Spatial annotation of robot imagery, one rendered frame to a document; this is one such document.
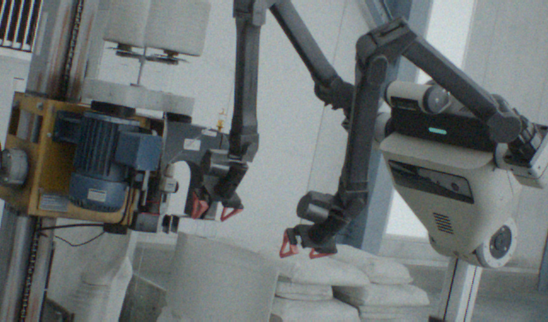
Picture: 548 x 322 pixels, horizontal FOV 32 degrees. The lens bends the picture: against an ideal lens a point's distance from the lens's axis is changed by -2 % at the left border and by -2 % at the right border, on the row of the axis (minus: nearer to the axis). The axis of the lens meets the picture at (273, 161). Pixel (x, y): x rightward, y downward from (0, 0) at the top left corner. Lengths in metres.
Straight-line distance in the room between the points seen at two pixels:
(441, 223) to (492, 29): 7.34
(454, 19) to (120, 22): 6.93
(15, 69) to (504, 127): 3.70
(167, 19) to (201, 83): 5.12
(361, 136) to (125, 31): 0.90
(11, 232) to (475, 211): 1.26
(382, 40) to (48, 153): 1.02
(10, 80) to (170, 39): 3.03
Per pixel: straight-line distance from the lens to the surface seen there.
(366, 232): 8.58
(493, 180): 2.53
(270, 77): 8.10
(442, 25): 9.42
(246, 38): 2.55
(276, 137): 8.22
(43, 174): 2.68
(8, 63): 5.54
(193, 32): 2.61
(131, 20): 2.84
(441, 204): 2.66
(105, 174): 2.54
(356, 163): 2.26
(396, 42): 2.10
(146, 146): 2.50
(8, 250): 2.77
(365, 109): 2.18
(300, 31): 2.63
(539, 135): 2.40
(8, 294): 2.78
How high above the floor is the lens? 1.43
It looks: 3 degrees down
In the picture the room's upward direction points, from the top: 11 degrees clockwise
